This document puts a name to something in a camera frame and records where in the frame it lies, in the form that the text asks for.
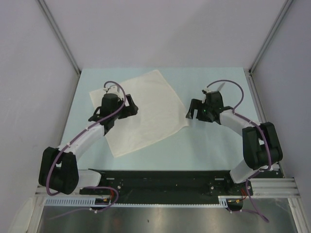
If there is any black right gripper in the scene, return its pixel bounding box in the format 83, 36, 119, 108
186, 99, 212, 122

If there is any white cloth napkin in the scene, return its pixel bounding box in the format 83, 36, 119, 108
89, 69, 190, 158

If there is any aluminium frame post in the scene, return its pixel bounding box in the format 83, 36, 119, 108
36, 0, 82, 77
248, 0, 295, 75

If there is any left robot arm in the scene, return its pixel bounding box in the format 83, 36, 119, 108
38, 93, 138, 196

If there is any aluminium right side rail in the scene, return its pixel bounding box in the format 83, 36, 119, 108
243, 70, 283, 169

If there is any grey slotted cable duct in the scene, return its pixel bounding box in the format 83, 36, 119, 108
45, 196, 229, 207

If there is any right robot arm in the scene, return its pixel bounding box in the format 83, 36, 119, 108
186, 90, 283, 195

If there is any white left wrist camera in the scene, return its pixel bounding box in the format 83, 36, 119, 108
103, 85, 123, 99

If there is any left aluminium frame post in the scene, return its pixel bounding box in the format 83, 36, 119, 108
36, 0, 82, 77

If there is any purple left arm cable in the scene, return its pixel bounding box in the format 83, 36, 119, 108
46, 81, 127, 196

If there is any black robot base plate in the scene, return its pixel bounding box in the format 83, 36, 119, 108
80, 168, 284, 207

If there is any right aluminium frame post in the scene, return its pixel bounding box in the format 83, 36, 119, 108
248, 0, 295, 75

